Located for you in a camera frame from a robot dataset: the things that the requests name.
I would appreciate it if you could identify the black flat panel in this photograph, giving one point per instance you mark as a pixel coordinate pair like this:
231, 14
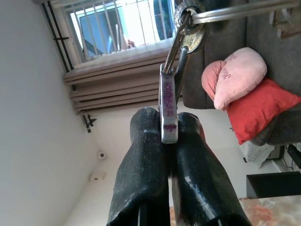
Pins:
272, 184

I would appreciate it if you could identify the beige folded curtain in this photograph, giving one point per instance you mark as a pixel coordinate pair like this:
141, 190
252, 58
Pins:
113, 84

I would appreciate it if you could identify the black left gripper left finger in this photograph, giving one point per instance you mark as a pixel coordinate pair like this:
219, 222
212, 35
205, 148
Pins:
141, 164

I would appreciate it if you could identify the marble pattern table red rim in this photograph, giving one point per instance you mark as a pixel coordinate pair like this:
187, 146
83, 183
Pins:
270, 212

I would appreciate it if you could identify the white lace table cloth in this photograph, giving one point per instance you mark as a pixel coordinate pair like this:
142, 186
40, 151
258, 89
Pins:
256, 153

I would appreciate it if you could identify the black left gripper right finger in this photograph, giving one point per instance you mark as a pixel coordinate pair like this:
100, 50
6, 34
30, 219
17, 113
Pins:
200, 183

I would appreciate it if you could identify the white round wall sensor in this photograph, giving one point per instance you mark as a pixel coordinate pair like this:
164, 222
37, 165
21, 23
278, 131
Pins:
101, 155

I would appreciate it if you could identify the window with white metal grille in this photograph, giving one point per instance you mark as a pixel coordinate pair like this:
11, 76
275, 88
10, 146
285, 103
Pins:
105, 28

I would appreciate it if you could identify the key bunch with purple tag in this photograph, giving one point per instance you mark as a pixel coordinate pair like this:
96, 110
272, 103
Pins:
168, 106

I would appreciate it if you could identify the salmon pink cushion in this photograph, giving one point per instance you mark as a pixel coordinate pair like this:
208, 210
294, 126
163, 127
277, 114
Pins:
209, 80

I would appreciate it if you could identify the black curtain rod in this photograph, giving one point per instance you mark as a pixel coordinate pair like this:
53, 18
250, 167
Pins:
61, 38

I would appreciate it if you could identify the red cushion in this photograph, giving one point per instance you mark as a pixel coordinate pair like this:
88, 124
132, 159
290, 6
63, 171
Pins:
258, 110

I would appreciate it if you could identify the light pink cushion with script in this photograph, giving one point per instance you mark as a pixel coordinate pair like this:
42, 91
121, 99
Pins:
240, 77

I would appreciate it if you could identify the dark brown sofa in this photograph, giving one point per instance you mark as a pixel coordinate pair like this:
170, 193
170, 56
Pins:
277, 61

